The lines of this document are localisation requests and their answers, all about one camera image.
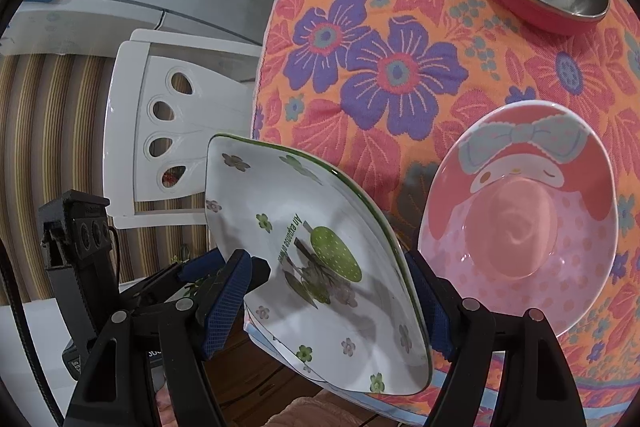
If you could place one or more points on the person's pink clothing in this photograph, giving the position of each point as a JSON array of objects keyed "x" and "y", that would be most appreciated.
[{"x": 310, "y": 414}]

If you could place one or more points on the red green floral decoration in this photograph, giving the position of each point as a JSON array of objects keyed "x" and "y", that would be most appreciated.
[{"x": 171, "y": 178}]

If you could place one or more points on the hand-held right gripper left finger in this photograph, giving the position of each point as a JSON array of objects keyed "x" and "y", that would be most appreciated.
[{"x": 225, "y": 312}]

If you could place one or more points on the hexagonal white floral plate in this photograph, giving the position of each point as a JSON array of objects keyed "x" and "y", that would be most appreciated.
[
  {"x": 280, "y": 197},
  {"x": 262, "y": 336}
]

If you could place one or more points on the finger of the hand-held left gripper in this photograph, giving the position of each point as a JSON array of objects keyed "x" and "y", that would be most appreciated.
[
  {"x": 200, "y": 268},
  {"x": 260, "y": 274}
]

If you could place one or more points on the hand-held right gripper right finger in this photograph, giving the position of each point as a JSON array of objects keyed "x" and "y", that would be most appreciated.
[{"x": 432, "y": 307}]

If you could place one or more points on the orange floral table cloth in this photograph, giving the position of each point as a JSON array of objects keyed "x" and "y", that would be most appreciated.
[{"x": 380, "y": 72}]

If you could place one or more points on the white chair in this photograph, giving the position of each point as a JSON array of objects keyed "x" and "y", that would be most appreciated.
[{"x": 130, "y": 107}]

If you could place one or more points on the pink cartoon bowl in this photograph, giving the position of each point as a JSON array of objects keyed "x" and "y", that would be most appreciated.
[{"x": 515, "y": 232}]

